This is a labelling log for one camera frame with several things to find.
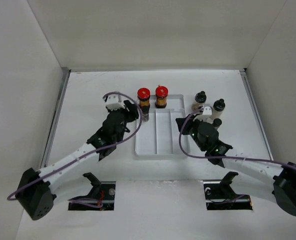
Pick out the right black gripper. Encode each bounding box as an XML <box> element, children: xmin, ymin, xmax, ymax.
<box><xmin>176</xmin><ymin>113</ymin><xmax>207</xmax><ymax>152</ymax></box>

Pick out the red-capped amber sauce jar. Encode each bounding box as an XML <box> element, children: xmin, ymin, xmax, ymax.
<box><xmin>137</xmin><ymin>87</ymin><xmax>151</xmax><ymax>108</ymax></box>

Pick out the black-capped beige bottle right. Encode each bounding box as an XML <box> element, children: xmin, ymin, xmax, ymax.
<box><xmin>212</xmin><ymin>98</ymin><xmax>225</xmax><ymax>119</ymax></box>

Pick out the black-capped beige bottle rear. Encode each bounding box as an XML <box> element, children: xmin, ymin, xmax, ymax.
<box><xmin>191</xmin><ymin>91</ymin><xmax>207</xmax><ymax>111</ymax></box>

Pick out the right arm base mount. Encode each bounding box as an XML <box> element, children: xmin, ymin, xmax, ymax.
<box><xmin>203</xmin><ymin>171</ymin><xmax>252</xmax><ymax>211</ymax></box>

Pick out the small black-capped pepper jar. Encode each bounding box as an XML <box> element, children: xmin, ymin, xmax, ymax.
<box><xmin>212</xmin><ymin>118</ymin><xmax>222</xmax><ymax>130</ymax></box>

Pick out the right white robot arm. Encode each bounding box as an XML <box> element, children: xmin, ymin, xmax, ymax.
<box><xmin>175</xmin><ymin>114</ymin><xmax>296</xmax><ymax>217</ymax></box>

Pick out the black-capped beige bottle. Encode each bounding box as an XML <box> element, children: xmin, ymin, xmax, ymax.
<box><xmin>212</xmin><ymin>98</ymin><xmax>225</xmax><ymax>119</ymax></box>
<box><xmin>191</xmin><ymin>91</ymin><xmax>207</xmax><ymax>111</ymax></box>

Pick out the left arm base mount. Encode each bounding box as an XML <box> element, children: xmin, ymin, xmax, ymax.
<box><xmin>68</xmin><ymin>172</ymin><xmax>116</xmax><ymax>211</ymax></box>

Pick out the small black-capped spice jar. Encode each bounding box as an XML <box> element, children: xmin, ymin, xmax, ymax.
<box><xmin>141</xmin><ymin>105</ymin><xmax>150</xmax><ymax>122</ymax></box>

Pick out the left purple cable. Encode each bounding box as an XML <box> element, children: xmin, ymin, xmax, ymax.
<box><xmin>7</xmin><ymin>91</ymin><xmax>143</xmax><ymax>208</ymax></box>

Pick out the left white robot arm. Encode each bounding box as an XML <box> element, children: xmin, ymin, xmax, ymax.
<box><xmin>8</xmin><ymin>100</ymin><xmax>142</xmax><ymax>221</ymax></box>

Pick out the purple cable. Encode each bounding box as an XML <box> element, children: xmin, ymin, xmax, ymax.
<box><xmin>7</xmin><ymin>91</ymin><xmax>143</xmax><ymax>208</ymax></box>
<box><xmin>178</xmin><ymin>107</ymin><xmax>296</xmax><ymax>176</ymax></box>

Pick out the white compartment organizer tray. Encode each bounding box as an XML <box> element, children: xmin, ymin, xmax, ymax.
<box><xmin>134</xmin><ymin>94</ymin><xmax>186</xmax><ymax>160</ymax></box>

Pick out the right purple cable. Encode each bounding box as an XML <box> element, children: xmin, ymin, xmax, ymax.
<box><xmin>178</xmin><ymin>107</ymin><xmax>296</xmax><ymax>176</ymax></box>

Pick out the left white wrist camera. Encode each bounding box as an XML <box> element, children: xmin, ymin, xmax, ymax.
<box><xmin>103</xmin><ymin>94</ymin><xmax>124</xmax><ymax>111</ymax></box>

